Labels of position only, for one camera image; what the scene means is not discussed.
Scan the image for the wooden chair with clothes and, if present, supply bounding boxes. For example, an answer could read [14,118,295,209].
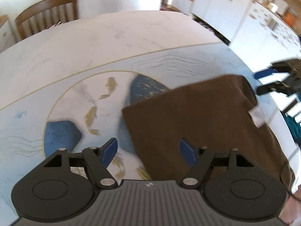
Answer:
[281,97,300,125]

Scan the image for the brown t-shirt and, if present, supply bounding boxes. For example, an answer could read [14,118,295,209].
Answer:
[122,75,296,188]

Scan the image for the wooden sideboard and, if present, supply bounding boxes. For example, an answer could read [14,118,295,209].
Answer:
[0,15,16,53]

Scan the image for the teal garment on chair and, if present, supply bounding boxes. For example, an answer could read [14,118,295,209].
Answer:
[284,115,301,146]

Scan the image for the white cabinet row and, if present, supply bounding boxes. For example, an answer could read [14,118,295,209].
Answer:
[171,0,300,65]

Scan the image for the far wooden chair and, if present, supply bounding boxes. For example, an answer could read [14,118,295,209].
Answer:
[15,0,79,40]

